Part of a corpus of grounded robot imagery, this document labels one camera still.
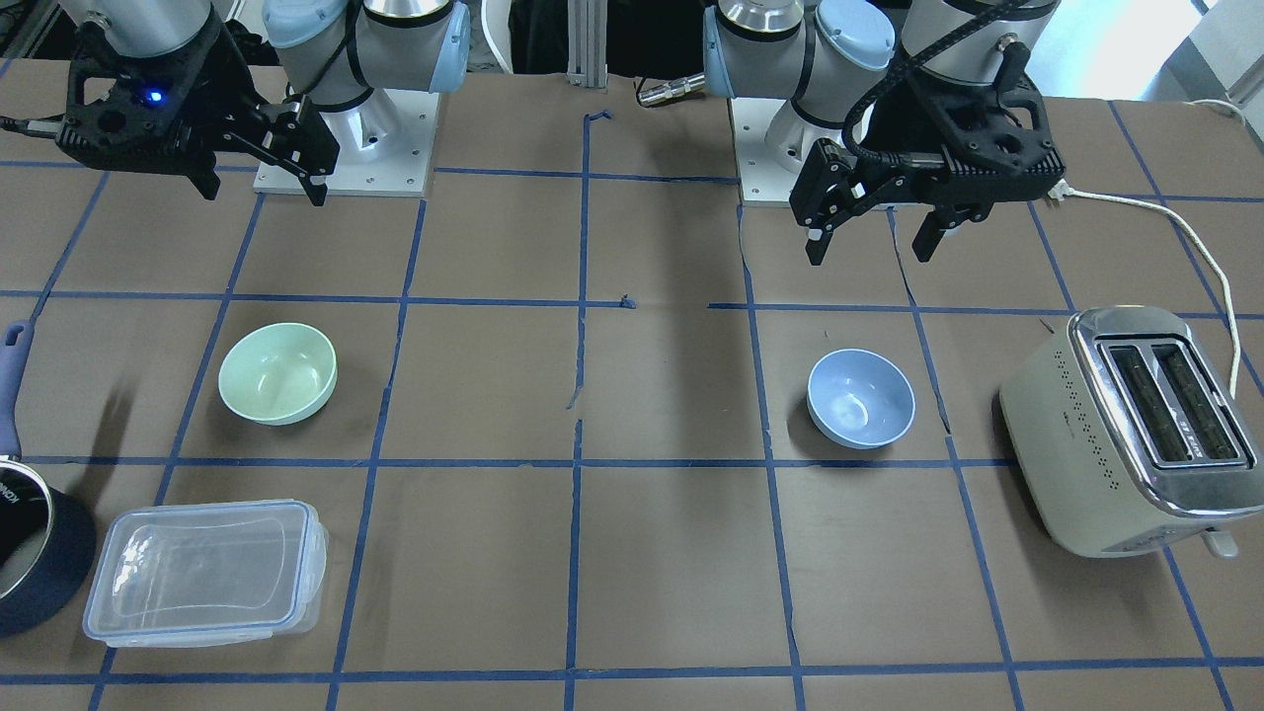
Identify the cream two-slot toaster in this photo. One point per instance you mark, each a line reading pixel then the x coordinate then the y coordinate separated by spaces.
pixel 1128 439

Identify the blue bowl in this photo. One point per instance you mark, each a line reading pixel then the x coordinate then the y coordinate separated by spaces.
pixel 860 399

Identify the dark blue saucepan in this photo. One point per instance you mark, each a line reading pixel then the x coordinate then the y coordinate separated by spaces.
pixel 48 538

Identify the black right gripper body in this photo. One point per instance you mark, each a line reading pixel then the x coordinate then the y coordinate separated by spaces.
pixel 219 87

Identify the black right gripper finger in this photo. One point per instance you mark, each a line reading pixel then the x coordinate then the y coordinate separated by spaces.
pixel 200 170
pixel 293 136

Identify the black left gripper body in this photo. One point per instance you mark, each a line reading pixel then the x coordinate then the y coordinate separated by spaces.
pixel 901 120

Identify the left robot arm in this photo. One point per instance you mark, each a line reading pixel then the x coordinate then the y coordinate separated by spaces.
pixel 823 56

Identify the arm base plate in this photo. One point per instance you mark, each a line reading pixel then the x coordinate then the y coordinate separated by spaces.
pixel 386 140
pixel 765 158

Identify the aluminium frame post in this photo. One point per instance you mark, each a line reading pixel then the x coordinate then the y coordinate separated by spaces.
pixel 586 63

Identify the clear plastic food container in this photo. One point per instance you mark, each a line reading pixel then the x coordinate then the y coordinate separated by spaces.
pixel 194 576

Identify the green bowl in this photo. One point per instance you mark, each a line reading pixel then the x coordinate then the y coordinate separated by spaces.
pixel 279 375

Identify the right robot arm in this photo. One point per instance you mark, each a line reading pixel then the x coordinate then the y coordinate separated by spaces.
pixel 328 49

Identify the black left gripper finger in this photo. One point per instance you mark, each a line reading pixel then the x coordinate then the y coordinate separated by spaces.
pixel 942 221
pixel 830 191

